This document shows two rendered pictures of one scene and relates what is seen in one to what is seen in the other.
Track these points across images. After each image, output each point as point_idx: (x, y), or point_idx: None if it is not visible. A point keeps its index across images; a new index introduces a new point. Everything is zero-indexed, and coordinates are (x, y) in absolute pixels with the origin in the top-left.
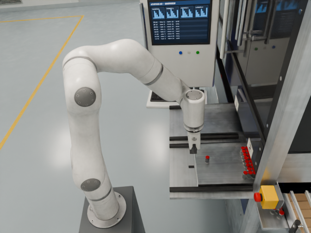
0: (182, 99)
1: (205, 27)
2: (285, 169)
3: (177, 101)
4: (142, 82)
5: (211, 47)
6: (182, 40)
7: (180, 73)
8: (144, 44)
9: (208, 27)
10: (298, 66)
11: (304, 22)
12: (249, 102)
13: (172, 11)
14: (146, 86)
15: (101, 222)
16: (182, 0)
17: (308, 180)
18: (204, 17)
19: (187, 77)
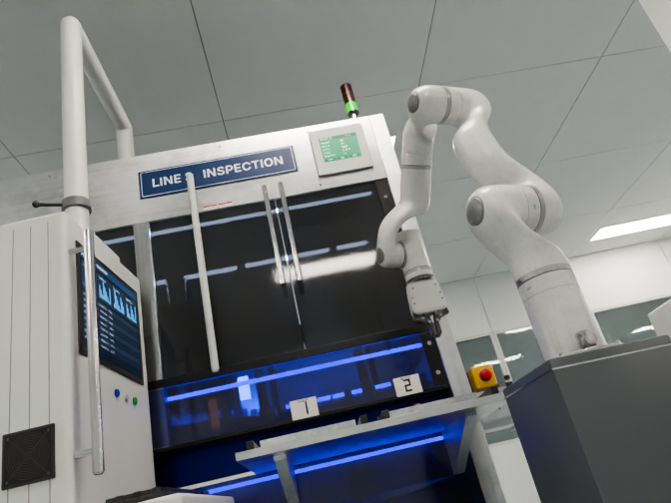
0: (400, 243)
1: (137, 344)
2: None
3: (395, 251)
4: (430, 163)
5: (145, 395)
6: (118, 360)
7: (118, 460)
8: (94, 328)
9: (140, 346)
10: (415, 220)
11: (397, 197)
12: (354, 341)
13: (104, 287)
14: (428, 172)
15: None
16: (113, 275)
17: None
18: (134, 323)
19: (128, 478)
